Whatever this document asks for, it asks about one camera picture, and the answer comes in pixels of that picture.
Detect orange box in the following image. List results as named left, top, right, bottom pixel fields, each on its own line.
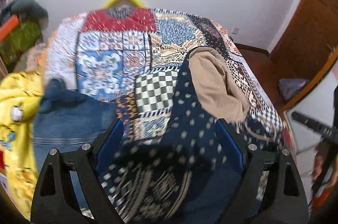
left=0, top=15, right=19, bottom=41

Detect yellow cartoon print garment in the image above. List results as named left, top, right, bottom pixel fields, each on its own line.
left=1, top=72, right=44, bottom=219

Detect white wall socket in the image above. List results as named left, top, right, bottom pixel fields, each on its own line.
left=232, top=27, right=239, bottom=35

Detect navy patterned hooded garment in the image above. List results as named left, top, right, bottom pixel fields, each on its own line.
left=100, top=46, right=281, bottom=223

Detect grey purple cloth on floor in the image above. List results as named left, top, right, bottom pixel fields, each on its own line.
left=278, top=78, right=309, bottom=101

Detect brown wooden door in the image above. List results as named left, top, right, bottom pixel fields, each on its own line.
left=271, top=0, right=337, bottom=80

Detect blue denim jeans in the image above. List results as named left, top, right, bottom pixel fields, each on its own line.
left=31, top=78, right=117, bottom=172

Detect green patterned bag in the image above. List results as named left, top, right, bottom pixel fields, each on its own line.
left=1, top=17, right=41, bottom=67

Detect colourful patchwork bedspread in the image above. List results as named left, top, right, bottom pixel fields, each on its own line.
left=43, top=7, right=298, bottom=204

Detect person's right hand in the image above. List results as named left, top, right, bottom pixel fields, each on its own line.
left=312, top=141, right=337, bottom=188

